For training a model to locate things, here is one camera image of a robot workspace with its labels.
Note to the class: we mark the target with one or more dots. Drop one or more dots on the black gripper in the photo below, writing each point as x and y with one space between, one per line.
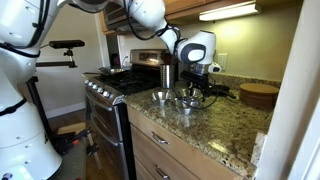
196 79

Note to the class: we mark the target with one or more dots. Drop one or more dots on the small stainless steel bowl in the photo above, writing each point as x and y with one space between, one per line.
161 97
185 92
185 106

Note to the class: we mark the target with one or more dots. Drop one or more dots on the black cast iron skillet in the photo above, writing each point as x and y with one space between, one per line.
222 90

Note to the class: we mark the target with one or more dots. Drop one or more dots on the perforated steel utensil holder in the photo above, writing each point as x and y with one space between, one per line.
167 76

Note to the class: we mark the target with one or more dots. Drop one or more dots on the slotted wooden spoon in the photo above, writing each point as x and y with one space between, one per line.
166 57

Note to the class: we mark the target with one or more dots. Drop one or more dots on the round wooden board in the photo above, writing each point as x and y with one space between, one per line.
259 88
258 101

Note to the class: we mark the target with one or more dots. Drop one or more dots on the kitchen base cabinet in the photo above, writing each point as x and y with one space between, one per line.
186 156

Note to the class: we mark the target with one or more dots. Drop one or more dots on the under-cabinet light fixture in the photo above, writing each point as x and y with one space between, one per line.
230 11

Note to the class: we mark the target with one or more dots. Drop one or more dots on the wooden upper cabinet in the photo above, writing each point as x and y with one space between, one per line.
186 5

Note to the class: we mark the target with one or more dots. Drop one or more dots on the steel frying pan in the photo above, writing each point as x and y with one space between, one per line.
111 71

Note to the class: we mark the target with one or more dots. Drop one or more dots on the silver stove knob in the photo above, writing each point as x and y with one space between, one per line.
106 94
99 90
87 83
93 86

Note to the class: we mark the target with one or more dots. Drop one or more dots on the steel gas stove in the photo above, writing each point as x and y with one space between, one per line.
110 133

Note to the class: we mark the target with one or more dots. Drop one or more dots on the steel range hood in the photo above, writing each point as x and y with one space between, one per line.
115 18

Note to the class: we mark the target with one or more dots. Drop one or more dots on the black bar clamp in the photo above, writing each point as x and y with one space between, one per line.
91 148

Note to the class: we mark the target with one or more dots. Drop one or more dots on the flat pale board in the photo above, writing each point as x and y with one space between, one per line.
73 128

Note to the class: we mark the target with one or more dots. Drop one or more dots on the black tool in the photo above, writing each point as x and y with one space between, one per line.
63 143

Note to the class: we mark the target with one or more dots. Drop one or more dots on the robot cart platform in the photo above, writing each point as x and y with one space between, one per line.
71 163

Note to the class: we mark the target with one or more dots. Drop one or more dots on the wrist mounted camera box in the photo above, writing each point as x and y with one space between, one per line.
215 68

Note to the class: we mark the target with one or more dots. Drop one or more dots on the white wall outlet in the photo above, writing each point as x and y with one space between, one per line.
222 61

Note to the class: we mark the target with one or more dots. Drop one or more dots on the white door frame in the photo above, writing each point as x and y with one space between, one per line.
293 100

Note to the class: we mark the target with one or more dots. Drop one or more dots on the black stereo camera bar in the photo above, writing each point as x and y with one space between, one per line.
66 44

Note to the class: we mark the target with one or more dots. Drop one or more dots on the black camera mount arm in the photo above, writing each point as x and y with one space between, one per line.
53 63

